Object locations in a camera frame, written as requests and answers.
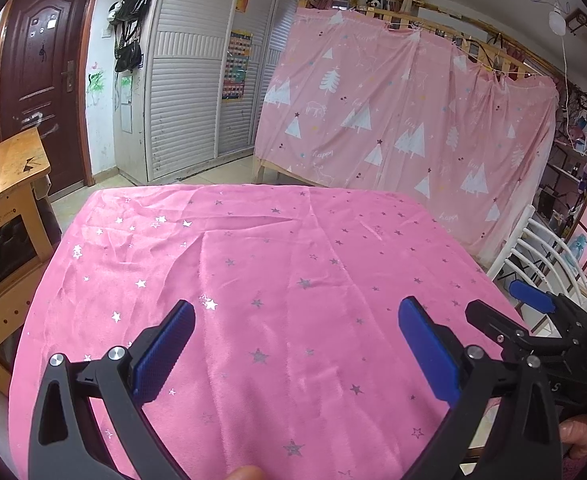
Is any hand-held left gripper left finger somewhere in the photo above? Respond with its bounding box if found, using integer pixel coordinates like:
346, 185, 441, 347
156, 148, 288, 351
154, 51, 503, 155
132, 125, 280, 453
27, 300, 196, 480

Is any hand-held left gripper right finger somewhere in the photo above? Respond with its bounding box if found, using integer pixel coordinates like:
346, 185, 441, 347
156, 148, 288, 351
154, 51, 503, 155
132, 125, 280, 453
398, 296, 564, 480

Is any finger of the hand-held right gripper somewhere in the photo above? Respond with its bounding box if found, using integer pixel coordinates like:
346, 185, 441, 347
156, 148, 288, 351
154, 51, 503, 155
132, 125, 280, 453
508, 280, 587, 332
465, 300, 583, 364

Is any person's right forearm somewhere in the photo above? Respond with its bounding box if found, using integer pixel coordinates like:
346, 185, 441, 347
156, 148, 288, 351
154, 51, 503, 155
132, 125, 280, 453
562, 452, 587, 480

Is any person's right hand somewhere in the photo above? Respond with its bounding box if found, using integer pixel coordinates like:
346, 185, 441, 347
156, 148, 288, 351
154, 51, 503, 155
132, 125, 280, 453
559, 412, 587, 459

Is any person's left hand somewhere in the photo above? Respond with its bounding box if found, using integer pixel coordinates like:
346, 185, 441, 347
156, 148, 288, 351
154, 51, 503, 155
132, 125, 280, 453
226, 465, 264, 480

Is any white chair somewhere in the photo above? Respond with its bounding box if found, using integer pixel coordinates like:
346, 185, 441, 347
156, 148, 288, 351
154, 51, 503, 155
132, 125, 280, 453
488, 205, 587, 311

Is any cluttered metal shelf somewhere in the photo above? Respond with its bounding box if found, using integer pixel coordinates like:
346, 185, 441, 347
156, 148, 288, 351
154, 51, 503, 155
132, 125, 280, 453
538, 75, 587, 286

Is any pink star tablecloth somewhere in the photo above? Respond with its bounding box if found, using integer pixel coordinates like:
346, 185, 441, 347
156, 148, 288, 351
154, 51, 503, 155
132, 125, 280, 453
8, 184, 539, 480

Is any pink tree print curtain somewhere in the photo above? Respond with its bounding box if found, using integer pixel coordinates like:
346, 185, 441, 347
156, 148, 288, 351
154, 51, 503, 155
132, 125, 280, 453
253, 7, 559, 266

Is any white slatted wardrobe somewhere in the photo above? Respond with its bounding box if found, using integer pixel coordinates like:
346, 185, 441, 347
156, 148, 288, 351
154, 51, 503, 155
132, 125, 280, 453
146, 0, 304, 183

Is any wooden desk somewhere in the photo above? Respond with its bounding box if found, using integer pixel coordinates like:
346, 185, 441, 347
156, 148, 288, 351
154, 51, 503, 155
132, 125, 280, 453
0, 127, 61, 398

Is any white light bulb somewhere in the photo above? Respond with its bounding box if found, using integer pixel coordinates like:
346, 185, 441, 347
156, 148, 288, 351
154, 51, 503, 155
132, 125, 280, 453
548, 4, 567, 37

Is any dark red door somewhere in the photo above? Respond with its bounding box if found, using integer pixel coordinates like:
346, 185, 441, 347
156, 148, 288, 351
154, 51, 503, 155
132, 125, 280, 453
0, 0, 101, 198

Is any small black hanging bag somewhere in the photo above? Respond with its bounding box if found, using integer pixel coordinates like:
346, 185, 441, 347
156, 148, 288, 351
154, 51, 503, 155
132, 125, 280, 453
114, 40, 143, 73

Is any large black hanging bag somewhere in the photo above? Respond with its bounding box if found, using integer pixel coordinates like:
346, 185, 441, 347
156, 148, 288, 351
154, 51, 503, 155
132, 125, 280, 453
116, 0, 155, 23

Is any colourful wall poster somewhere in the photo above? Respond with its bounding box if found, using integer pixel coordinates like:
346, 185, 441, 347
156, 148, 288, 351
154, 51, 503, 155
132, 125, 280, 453
222, 30, 254, 103

